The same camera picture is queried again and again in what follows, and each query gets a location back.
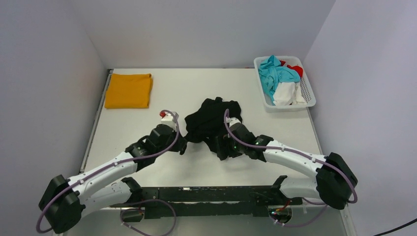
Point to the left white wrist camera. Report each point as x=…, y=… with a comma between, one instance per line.
x=169, y=119

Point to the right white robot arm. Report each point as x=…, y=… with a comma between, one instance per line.
x=327, y=177

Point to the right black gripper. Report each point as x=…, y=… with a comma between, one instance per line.
x=224, y=140

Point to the white plastic laundry basket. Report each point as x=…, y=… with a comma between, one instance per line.
x=305, y=87

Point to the red t shirt in basket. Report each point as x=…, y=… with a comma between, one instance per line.
x=296, y=68

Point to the white t shirt in basket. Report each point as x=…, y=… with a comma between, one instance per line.
x=288, y=93

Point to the black t shirt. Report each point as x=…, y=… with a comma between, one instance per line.
x=207, y=122

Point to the turquoise t shirt in basket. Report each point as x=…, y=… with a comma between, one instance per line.
x=271, y=73

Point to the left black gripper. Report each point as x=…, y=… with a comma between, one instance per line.
x=181, y=141

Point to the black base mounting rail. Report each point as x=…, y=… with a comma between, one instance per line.
x=256, y=201

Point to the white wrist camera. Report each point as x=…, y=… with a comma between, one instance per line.
x=169, y=119
x=231, y=121

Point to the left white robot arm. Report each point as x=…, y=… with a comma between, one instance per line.
x=67, y=200

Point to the folded orange t shirt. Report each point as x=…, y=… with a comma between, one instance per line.
x=129, y=91

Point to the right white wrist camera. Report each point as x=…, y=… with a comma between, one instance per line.
x=231, y=121

